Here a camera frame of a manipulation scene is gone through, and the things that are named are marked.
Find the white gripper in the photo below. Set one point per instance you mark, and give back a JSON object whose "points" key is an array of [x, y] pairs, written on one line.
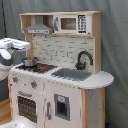
{"points": [[19, 44]]}

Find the white toy microwave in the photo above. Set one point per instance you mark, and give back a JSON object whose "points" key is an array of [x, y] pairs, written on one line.
{"points": [[74, 24]]}

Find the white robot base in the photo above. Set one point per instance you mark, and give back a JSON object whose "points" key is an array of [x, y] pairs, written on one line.
{"points": [[18, 122]]}

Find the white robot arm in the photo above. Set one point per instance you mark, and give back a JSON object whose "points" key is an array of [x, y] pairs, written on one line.
{"points": [[7, 46]]}

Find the wooden toy kitchen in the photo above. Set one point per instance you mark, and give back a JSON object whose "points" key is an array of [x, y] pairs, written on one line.
{"points": [[61, 50]]}

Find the silver toy pot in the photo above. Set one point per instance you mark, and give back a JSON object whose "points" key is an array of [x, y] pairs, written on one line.
{"points": [[30, 61]]}

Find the grey range hood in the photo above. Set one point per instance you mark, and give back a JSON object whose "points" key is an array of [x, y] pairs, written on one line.
{"points": [[38, 27]]}

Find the left red stove knob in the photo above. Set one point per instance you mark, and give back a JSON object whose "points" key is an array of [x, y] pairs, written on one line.
{"points": [[15, 79]]}

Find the red stove knob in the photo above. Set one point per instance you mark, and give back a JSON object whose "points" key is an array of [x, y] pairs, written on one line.
{"points": [[15, 79], [33, 84]]}

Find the black toy stovetop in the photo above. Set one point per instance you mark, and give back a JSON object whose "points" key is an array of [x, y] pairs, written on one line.
{"points": [[38, 68]]}

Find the right red stove knob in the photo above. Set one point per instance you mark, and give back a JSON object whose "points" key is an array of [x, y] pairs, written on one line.
{"points": [[33, 84]]}

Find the toy oven door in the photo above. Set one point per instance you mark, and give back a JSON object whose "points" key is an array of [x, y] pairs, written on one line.
{"points": [[29, 104]]}

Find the black toy faucet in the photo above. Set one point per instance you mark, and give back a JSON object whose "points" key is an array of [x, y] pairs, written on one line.
{"points": [[81, 66]]}

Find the grey toy sink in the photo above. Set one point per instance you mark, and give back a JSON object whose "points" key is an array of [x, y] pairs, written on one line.
{"points": [[72, 74]]}

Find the white cabinet door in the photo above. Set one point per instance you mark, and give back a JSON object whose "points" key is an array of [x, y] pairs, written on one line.
{"points": [[63, 106]]}

